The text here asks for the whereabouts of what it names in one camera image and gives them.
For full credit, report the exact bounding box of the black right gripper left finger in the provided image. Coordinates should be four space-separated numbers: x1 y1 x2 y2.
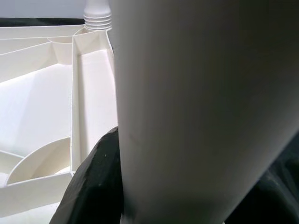
50 126 125 224

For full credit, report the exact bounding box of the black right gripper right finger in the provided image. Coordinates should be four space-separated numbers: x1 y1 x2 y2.
224 171 299 224

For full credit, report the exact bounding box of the white plastic children table top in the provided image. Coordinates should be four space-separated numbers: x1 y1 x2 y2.
0 23 120 224

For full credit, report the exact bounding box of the white plastic table leg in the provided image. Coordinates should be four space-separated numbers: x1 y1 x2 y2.
109 0 299 224
83 0 113 31

